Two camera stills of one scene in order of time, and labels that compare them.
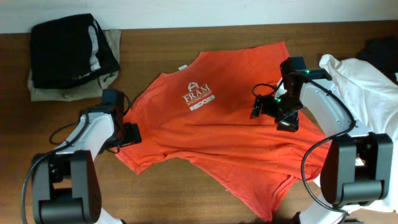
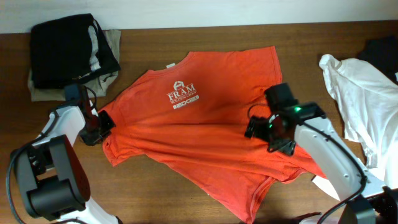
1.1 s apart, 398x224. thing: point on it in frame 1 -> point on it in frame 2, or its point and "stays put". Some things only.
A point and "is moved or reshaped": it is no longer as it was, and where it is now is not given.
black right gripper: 268,109 -> 259,131
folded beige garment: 90,87 stays put
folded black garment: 68,49 stays put
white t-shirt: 370,99 stays put
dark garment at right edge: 382,53 stays put
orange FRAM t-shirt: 205,107 is moved or reshaped
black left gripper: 133,134 -> 104,125
